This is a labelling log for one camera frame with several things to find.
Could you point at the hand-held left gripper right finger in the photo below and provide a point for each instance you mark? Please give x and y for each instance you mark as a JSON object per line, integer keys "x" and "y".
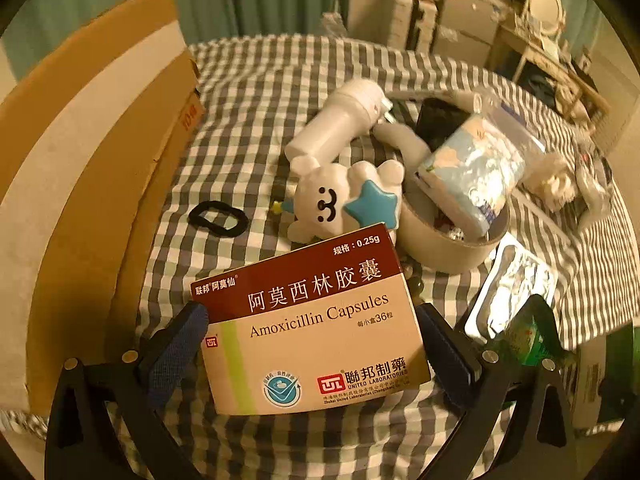
{"x": 450, "y": 360}

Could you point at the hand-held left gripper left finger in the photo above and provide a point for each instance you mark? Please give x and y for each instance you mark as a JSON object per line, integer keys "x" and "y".
{"x": 192, "y": 330}

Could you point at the green package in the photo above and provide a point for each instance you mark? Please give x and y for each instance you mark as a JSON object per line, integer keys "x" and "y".
{"x": 535, "y": 330}

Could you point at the silver blister pack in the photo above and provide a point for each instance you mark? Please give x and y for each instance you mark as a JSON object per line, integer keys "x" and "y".
{"x": 515, "y": 285}

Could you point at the white tape roll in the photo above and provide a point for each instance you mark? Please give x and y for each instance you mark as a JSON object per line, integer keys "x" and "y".
{"x": 440, "y": 250}

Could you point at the red and white medicine box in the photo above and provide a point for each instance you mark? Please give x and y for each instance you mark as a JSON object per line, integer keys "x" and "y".
{"x": 310, "y": 325}

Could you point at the blue white tissue pack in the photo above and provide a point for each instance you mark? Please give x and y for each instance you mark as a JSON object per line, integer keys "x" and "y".
{"x": 470, "y": 170}

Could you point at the white plush toy blue star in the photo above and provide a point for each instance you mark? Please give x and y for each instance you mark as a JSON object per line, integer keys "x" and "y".
{"x": 330, "y": 195}

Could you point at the brown cardboard box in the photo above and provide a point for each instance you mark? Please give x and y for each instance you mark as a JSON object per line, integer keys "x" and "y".
{"x": 100, "y": 160}

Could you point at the clear plastic bottle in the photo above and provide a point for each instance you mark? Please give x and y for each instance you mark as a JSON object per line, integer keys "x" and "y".
{"x": 597, "y": 185}

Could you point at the black wallet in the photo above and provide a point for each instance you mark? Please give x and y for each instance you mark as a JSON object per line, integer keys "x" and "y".
{"x": 440, "y": 120}

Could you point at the clear zip bag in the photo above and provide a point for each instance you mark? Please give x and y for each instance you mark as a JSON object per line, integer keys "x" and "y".
{"x": 520, "y": 125}

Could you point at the white plastic bottle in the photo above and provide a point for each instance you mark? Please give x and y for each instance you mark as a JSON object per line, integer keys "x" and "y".
{"x": 335, "y": 120}

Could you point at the checked blanket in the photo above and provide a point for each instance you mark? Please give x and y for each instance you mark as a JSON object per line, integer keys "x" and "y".
{"x": 250, "y": 110}

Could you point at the white dressing table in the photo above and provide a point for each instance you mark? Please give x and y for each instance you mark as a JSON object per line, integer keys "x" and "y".
{"x": 540, "y": 65}

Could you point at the grey small fridge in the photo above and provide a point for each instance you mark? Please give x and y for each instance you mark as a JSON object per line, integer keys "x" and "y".
{"x": 470, "y": 25}

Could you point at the clear water jug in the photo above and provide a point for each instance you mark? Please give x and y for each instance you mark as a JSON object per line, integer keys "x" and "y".
{"x": 336, "y": 25}

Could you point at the oval white table mirror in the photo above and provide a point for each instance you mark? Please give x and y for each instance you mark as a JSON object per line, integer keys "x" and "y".
{"x": 544, "y": 7}

